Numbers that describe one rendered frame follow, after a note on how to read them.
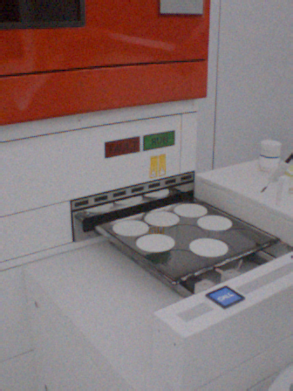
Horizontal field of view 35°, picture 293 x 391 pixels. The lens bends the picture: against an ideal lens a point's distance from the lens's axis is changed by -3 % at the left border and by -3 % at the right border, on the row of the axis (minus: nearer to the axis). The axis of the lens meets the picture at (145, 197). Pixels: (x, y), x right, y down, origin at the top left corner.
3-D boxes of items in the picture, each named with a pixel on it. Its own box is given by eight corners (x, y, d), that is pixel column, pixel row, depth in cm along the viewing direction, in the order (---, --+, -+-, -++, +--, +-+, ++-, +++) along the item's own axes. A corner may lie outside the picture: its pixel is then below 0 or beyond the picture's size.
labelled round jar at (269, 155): (254, 168, 162) (256, 141, 158) (267, 164, 166) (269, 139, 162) (269, 174, 157) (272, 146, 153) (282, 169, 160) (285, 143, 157)
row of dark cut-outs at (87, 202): (71, 209, 133) (71, 201, 132) (192, 179, 156) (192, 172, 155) (72, 209, 132) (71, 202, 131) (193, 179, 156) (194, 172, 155)
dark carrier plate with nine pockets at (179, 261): (99, 227, 135) (98, 224, 134) (193, 201, 153) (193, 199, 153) (174, 280, 109) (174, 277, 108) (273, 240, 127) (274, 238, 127)
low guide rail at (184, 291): (109, 243, 141) (109, 234, 140) (115, 242, 142) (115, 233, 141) (226, 329, 103) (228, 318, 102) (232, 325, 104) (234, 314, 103)
